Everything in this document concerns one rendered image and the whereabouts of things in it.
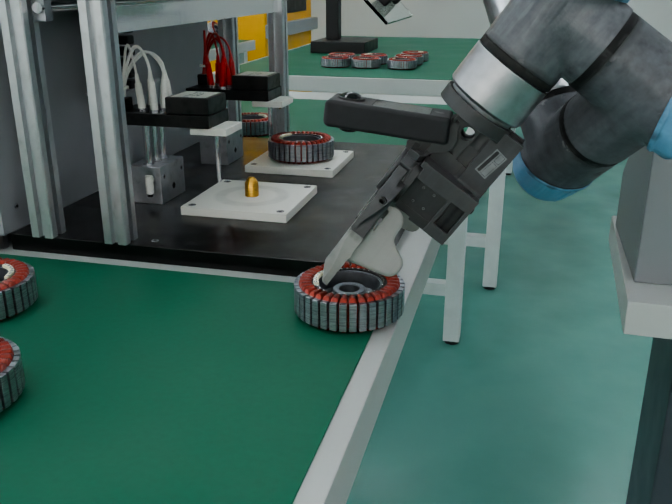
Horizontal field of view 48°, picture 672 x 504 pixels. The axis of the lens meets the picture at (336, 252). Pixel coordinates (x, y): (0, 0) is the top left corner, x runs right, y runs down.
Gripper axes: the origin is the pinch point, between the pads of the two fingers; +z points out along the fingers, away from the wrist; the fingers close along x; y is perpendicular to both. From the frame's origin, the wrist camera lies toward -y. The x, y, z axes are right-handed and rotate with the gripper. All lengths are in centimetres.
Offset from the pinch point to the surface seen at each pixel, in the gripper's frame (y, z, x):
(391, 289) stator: 6.5, -1.1, -1.4
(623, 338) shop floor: 92, 36, 159
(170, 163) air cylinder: -25.7, 17.6, 27.8
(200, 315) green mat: -6.9, 12.8, -4.4
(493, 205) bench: 38, 35, 188
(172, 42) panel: -44, 14, 58
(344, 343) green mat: 5.8, 3.7, -6.9
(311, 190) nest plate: -7.5, 9.7, 32.8
